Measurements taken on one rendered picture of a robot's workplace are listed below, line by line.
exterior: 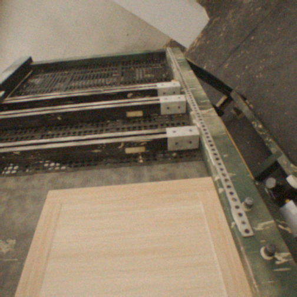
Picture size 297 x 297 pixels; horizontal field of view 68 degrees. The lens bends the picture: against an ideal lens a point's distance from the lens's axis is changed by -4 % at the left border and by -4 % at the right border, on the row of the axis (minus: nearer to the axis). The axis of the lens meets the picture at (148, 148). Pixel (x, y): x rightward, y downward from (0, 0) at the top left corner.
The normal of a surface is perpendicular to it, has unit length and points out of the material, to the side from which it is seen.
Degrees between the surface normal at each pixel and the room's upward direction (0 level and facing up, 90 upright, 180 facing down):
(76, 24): 90
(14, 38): 90
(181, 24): 90
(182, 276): 55
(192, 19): 90
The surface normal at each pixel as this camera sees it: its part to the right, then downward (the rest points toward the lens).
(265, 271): -0.07, -0.77
